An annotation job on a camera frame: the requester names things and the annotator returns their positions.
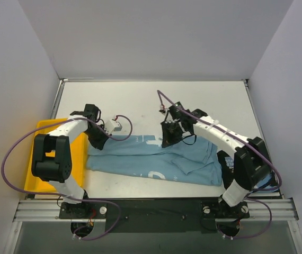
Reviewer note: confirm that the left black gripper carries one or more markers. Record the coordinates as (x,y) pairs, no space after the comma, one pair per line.
(98,139)

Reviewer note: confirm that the yellow plastic tray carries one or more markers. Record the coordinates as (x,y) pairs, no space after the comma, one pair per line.
(79,156)

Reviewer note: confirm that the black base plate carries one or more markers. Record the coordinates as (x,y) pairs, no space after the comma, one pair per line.
(155,215)

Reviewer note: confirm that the aluminium frame rail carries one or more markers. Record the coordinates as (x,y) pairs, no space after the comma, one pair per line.
(47,210)

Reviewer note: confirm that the black printed t-shirt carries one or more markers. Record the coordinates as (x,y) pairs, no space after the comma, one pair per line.
(267,185)

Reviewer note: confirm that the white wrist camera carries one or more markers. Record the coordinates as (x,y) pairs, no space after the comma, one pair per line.
(113,125)
(163,110)

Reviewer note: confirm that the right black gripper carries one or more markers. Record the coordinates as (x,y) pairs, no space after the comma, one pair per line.
(170,132)

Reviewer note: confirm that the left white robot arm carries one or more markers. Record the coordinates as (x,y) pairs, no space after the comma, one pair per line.
(52,159)

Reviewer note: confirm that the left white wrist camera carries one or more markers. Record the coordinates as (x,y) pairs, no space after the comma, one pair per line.
(113,125)

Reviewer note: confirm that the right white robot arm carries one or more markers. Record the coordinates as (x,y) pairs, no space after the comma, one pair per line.
(250,156)

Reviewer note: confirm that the light blue t-shirt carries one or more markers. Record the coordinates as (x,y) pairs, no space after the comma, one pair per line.
(194,161)

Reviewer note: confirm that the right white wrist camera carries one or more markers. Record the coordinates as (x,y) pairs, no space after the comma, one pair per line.
(163,110)

